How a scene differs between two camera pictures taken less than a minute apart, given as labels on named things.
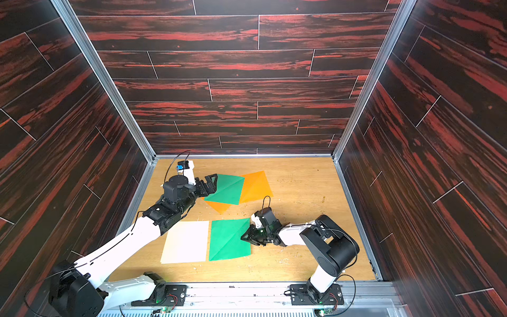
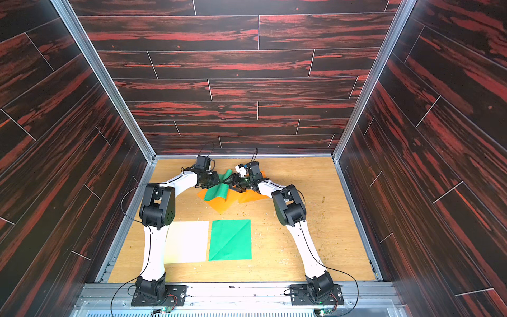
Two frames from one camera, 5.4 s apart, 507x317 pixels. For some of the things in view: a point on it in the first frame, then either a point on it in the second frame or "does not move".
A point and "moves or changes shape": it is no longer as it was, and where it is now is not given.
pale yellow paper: (186, 242) does not move
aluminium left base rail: (131, 211) does not move
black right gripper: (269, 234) to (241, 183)
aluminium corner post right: (395, 31) does not move
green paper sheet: (229, 189) moves or changes shape
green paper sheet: (226, 242) does not move
